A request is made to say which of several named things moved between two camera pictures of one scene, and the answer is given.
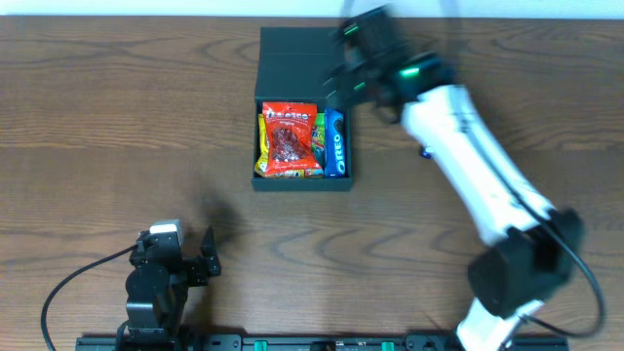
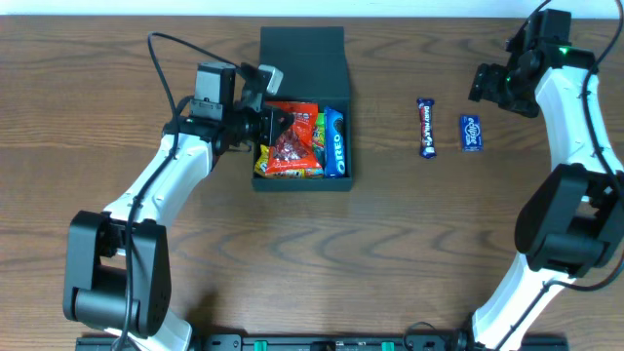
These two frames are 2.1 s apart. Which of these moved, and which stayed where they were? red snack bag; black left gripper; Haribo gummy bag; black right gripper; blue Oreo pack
Moved: black left gripper; black right gripper
Stayed: Haribo gummy bag; blue Oreo pack; red snack bag
